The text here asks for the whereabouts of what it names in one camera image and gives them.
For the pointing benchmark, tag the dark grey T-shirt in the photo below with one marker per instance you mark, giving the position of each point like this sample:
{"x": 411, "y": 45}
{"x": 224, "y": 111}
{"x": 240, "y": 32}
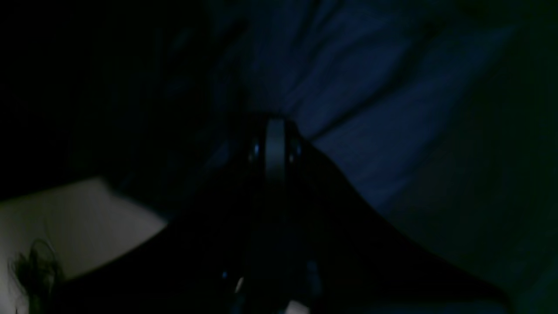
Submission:
{"x": 441, "y": 113}

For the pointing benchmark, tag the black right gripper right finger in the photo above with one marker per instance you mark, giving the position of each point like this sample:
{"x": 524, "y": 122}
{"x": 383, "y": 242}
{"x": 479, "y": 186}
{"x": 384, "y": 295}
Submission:
{"x": 293, "y": 148}

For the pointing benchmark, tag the black table cloth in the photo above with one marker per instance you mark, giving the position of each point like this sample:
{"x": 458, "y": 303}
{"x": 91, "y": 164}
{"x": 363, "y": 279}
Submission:
{"x": 115, "y": 88}

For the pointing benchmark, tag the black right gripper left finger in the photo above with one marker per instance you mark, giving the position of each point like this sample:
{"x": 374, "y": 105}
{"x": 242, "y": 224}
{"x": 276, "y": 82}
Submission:
{"x": 254, "y": 147}

